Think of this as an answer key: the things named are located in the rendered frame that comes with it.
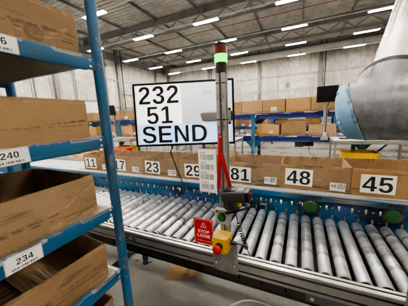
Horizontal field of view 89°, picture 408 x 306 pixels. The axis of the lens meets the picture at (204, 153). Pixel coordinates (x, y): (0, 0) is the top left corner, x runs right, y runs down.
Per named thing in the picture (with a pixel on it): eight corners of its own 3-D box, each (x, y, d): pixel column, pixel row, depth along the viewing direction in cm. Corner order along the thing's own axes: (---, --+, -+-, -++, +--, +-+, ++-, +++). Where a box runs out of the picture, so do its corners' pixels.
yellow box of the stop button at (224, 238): (210, 254, 89) (209, 238, 87) (217, 242, 96) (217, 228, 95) (244, 262, 82) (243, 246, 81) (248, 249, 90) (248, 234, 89)
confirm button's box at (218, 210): (214, 223, 91) (214, 209, 90) (217, 220, 94) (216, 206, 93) (229, 226, 89) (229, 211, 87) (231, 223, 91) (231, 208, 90)
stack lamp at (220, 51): (212, 62, 81) (212, 45, 80) (217, 65, 86) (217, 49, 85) (224, 60, 79) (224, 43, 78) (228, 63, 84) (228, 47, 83)
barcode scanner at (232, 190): (251, 216, 80) (248, 190, 79) (223, 215, 85) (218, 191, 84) (255, 209, 86) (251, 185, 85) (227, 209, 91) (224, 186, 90)
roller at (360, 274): (357, 294, 78) (359, 282, 77) (336, 226, 124) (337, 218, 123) (374, 298, 76) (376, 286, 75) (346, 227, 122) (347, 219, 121)
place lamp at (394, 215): (385, 223, 111) (386, 210, 110) (384, 221, 112) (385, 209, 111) (402, 224, 108) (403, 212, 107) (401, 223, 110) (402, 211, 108)
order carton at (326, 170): (280, 189, 139) (280, 164, 136) (283, 176, 165) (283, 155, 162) (350, 195, 123) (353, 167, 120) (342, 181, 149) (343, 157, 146)
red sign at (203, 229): (194, 241, 100) (193, 217, 98) (195, 241, 101) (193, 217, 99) (226, 249, 93) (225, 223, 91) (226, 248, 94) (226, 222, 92)
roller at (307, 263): (300, 279, 86) (301, 268, 85) (300, 220, 132) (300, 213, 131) (314, 283, 84) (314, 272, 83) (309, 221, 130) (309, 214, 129)
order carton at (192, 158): (179, 178, 172) (178, 158, 169) (195, 170, 198) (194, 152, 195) (224, 183, 155) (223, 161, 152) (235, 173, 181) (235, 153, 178)
